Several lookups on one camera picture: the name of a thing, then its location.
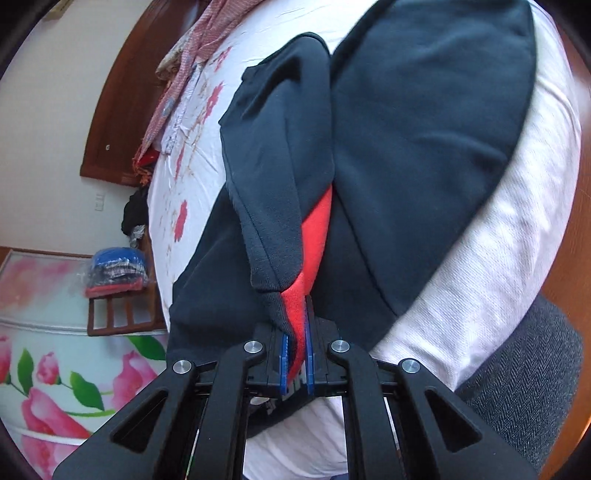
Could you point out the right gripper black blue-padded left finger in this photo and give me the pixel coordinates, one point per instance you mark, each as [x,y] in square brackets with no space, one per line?
[188,423]

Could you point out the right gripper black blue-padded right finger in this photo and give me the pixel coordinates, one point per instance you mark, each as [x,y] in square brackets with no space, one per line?
[401,421]

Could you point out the dark navy pants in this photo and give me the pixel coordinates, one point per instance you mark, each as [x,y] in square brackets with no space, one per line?
[350,175]

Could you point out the black clothing heap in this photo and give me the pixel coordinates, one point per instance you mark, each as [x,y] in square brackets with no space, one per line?
[135,212]

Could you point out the grey tweed garment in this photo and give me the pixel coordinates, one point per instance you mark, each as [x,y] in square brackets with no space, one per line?
[525,390]

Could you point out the floral wardrobe door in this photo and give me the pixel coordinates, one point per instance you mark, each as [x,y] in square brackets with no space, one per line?
[59,385]

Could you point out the wooden bedside stool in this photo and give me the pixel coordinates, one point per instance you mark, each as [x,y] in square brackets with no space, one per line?
[125,313]

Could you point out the blue red bagged clothes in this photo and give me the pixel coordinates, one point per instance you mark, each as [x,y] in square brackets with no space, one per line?
[116,270]

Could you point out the white bed sheet mattress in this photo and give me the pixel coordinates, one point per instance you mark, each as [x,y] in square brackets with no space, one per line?
[491,277]

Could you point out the dark wooden headboard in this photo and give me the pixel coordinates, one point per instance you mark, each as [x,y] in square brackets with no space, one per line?
[132,90]

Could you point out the pink patterned quilt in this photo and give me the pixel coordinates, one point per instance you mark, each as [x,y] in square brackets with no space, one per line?
[191,50]

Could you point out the white wall socket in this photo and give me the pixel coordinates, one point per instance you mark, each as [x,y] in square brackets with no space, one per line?
[99,202]

